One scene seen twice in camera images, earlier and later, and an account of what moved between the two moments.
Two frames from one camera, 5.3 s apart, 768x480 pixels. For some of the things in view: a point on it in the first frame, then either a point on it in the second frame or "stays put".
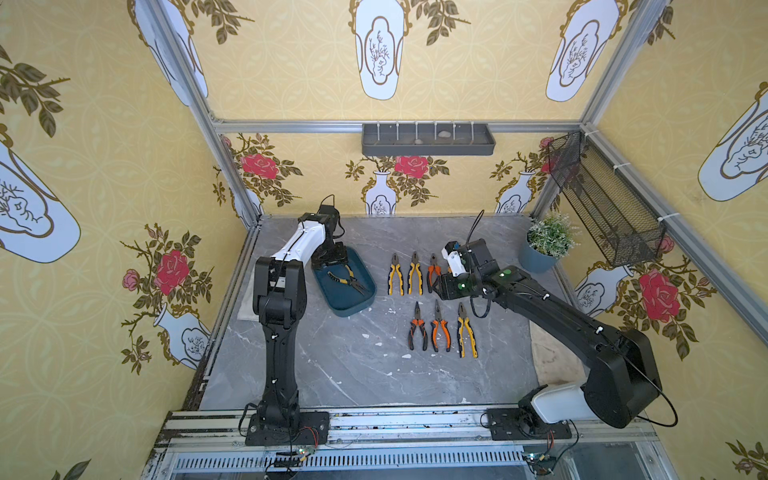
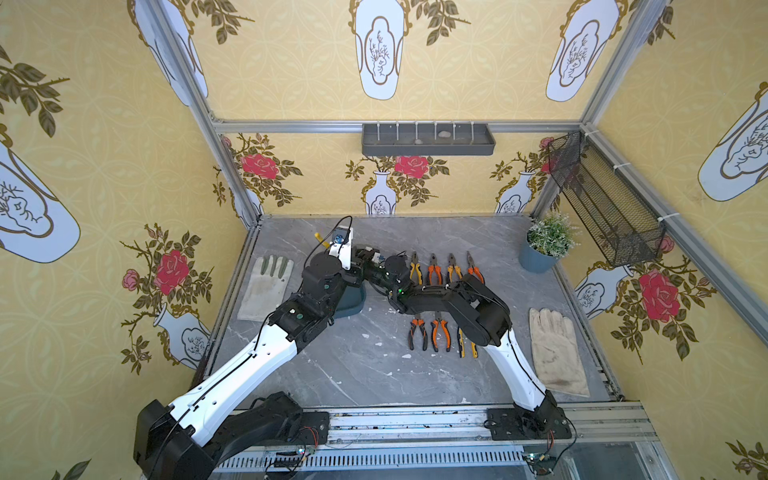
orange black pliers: (445, 330) stays put
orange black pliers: (414, 323) stays put
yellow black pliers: (415, 265) stays put
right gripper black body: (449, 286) -> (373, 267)
